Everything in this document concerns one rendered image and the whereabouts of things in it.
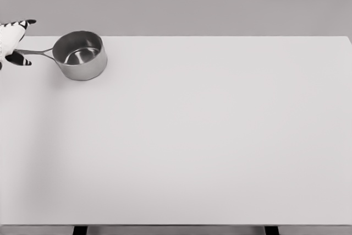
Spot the steel saucepan with long handle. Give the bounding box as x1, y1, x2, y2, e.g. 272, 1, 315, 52
14, 30, 108, 81

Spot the white striped left robot hand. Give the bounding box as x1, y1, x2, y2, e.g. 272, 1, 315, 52
0, 19, 37, 71

